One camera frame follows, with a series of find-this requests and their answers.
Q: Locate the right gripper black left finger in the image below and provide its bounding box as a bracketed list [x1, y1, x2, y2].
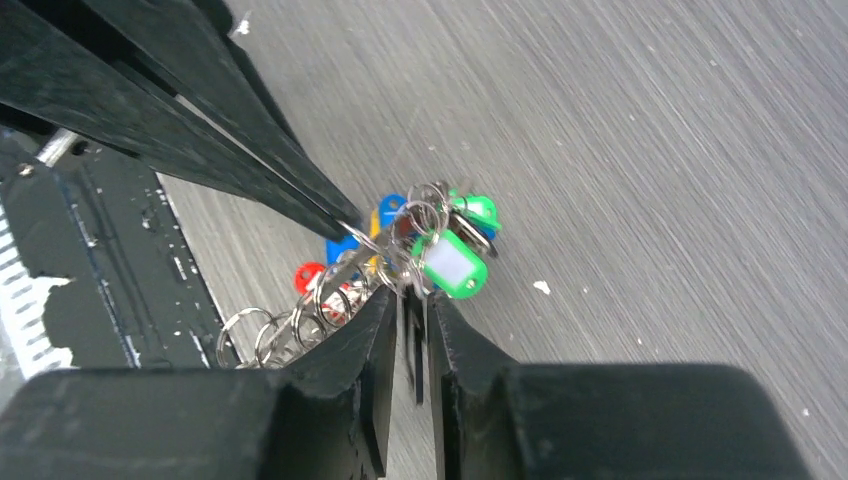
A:
[1, 288, 396, 479]

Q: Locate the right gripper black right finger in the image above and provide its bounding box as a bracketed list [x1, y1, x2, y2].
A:
[427, 295, 810, 479]

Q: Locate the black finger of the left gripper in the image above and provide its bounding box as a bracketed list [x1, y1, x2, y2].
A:
[1, 1, 348, 241]
[86, 1, 361, 229]

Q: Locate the large metal keyring disc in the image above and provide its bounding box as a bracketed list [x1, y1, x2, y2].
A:
[215, 181, 466, 369]

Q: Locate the red key tag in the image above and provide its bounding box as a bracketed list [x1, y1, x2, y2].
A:
[293, 262, 350, 326]

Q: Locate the green key tag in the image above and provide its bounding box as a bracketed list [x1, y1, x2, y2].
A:
[411, 230, 489, 299]

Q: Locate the blue key tag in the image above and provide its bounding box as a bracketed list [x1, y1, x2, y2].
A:
[325, 193, 406, 264]

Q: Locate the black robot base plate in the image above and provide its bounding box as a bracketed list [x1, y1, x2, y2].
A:
[0, 129, 230, 372]

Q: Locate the white slotted cable duct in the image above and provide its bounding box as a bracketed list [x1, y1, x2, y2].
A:
[1, 212, 73, 379]

